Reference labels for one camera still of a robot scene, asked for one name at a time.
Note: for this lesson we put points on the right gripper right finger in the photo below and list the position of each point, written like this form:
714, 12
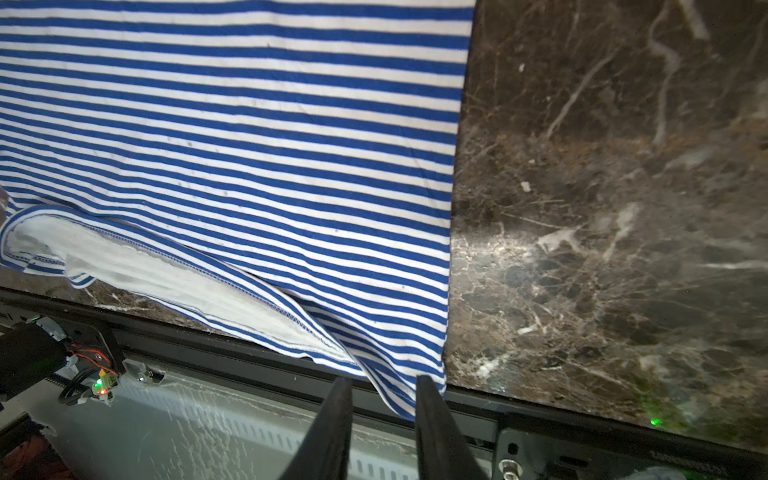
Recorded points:
442, 450

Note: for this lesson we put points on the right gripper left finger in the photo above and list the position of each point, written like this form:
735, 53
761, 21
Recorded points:
324, 452

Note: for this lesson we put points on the blue white striped tank top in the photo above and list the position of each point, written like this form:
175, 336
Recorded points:
281, 171

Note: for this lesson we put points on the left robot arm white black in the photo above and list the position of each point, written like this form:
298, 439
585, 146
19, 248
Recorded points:
29, 354

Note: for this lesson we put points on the small green circuit board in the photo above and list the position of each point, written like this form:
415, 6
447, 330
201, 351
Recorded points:
104, 384

